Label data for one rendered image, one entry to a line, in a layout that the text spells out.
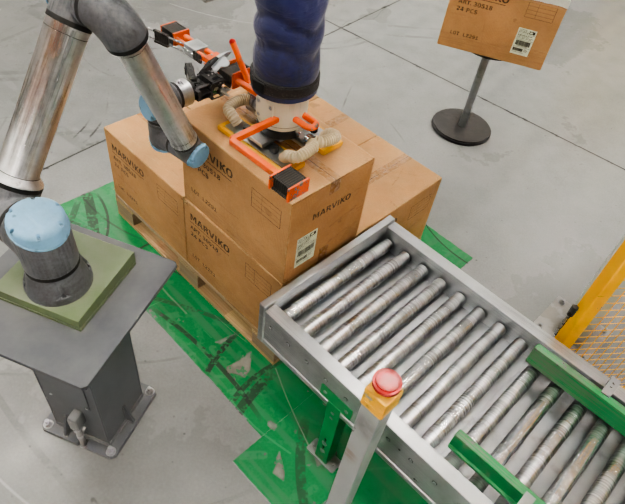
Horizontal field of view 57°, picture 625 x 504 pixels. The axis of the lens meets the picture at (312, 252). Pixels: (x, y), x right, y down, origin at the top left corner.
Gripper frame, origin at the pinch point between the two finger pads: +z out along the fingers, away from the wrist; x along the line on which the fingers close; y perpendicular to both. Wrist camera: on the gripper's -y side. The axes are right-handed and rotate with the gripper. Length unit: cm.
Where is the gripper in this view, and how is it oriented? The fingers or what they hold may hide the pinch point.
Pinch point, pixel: (229, 69)
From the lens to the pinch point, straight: 218.9
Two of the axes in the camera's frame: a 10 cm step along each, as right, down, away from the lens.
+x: 1.1, -6.7, -7.3
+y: 7.1, 5.7, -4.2
